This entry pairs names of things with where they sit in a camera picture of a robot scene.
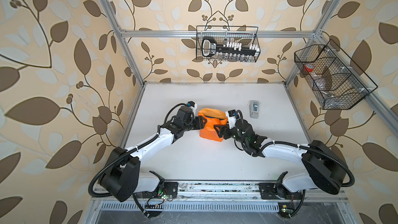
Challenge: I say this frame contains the orange wrapping paper sheet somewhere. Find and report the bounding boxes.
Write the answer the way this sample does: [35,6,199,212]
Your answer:
[198,108,228,142]

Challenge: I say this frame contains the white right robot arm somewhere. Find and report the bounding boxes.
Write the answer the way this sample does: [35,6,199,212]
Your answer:
[213,110,355,199]

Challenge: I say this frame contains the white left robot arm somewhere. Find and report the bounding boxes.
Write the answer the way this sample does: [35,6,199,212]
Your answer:
[88,101,204,202]

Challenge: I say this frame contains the grey tape dispenser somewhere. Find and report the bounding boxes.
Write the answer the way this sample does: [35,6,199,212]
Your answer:
[249,101,260,119]

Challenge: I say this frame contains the black white tool in basket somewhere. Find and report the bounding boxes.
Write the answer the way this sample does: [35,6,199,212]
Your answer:
[199,36,261,59]

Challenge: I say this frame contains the red capped clear bottle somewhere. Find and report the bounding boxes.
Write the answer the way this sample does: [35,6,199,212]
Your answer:
[304,64,329,97]

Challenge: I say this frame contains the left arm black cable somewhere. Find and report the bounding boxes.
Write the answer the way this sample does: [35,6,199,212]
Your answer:
[87,102,190,218]

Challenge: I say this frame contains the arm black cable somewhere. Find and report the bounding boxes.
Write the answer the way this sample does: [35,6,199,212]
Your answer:
[242,139,356,218]
[87,102,190,218]

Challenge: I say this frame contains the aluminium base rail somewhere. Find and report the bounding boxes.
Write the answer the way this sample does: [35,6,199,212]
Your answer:
[91,179,349,203]

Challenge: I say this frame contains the black wire basket back wall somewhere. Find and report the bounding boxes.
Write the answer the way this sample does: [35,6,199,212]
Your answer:
[196,25,261,63]

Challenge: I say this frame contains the black wire basket wall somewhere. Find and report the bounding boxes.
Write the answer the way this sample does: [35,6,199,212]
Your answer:
[294,39,378,110]
[196,25,261,63]

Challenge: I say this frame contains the black wire basket right wall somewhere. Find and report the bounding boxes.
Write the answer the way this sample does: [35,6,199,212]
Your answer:
[294,39,378,110]

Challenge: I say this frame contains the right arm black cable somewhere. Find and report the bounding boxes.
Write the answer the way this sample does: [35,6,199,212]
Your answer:
[242,139,356,218]

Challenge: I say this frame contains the aluminium frame post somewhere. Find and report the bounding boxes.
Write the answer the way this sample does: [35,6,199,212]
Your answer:
[99,0,145,88]

